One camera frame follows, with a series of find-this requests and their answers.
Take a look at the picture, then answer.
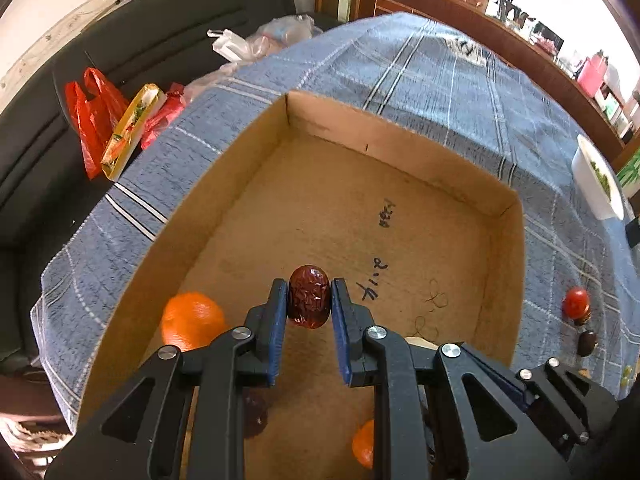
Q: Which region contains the red tomato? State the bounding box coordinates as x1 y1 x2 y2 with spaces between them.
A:
561 286 592 321

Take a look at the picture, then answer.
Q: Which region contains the blue checked tablecloth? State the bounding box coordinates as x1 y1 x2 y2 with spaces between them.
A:
30 11 640 426

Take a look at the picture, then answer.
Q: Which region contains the clear plastic bag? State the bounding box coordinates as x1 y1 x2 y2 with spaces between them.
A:
247 14 323 58

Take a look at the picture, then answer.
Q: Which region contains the orange mandarin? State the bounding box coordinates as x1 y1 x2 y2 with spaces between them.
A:
351 419 376 470
161 291 227 353

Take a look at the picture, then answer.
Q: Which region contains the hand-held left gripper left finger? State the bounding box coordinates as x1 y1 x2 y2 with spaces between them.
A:
45 277 289 480

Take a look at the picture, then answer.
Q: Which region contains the pink bottle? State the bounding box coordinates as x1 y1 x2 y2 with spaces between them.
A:
576 50 608 95

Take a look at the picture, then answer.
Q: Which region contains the shallow cardboard box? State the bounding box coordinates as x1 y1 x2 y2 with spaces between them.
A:
75 90 526 480

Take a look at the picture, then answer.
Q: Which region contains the green printed packet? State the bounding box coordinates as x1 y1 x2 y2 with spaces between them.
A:
617 147 640 187

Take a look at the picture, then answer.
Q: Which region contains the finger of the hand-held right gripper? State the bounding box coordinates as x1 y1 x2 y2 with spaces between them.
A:
544 357 618 418
482 355 592 457

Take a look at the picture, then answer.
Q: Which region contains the white bowl with greens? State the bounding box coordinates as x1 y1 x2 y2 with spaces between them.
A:
571 133 626 221

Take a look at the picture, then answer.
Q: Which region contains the yellow snack packet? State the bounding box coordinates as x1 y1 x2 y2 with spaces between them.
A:
101 84 161 182

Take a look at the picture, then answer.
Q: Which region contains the red jujube date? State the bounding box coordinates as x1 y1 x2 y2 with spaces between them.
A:
286 265 332 330
243 391 269 438

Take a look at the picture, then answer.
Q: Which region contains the white plastic bag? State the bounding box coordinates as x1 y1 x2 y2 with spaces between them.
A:
207 29 261 63

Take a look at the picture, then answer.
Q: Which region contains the red plastic bag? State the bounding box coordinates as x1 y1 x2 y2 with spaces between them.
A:
140 82 188 151
65 67 130 181

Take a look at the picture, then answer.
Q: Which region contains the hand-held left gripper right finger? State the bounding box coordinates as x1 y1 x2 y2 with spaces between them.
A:
330 277 573 480

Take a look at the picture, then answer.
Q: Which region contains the wooden sideboard cabinet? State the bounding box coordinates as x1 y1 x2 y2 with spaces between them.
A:
350 0 631 151

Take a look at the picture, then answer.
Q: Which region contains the black leather sofa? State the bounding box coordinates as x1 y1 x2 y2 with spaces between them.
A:
0 0 346 376

